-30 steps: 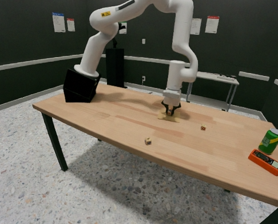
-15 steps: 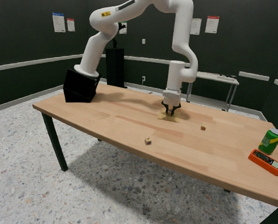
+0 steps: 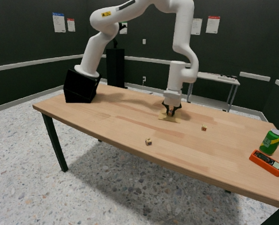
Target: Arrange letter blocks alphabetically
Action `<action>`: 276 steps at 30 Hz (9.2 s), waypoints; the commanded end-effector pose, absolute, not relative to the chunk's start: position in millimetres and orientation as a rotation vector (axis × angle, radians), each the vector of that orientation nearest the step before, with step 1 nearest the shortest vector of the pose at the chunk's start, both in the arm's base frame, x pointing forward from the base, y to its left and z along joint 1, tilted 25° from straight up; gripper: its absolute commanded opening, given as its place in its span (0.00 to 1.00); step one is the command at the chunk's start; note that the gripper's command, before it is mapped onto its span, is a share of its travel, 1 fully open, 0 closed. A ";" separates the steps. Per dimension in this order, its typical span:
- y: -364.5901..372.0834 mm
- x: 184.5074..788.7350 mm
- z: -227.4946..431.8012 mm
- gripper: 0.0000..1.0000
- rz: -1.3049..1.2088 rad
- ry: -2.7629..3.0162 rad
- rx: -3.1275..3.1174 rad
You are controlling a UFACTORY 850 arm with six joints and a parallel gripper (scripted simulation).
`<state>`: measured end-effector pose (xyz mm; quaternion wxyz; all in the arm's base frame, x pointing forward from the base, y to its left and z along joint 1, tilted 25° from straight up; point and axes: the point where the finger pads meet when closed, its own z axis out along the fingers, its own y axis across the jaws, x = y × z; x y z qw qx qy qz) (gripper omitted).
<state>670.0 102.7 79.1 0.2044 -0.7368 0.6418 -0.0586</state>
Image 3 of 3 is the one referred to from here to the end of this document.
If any tan square mat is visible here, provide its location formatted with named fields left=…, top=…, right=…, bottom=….
left=158, top=109, right=181, bottom=123

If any green drink can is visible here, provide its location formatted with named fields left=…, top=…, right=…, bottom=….
left=259, top=129, right=279, bottom=155

